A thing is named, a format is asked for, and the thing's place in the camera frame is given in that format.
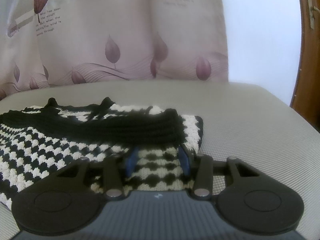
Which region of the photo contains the brown wooden door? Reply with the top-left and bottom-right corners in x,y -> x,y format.
290,0 -> 319,131

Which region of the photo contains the black white knitted garment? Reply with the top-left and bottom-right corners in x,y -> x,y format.
1,98 -> 203,208

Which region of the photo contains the metal door handle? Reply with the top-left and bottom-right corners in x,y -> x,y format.
308,0 -> 320,30

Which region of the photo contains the pink leaf print curtain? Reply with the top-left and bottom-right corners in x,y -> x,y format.
1,0 -> 228,98

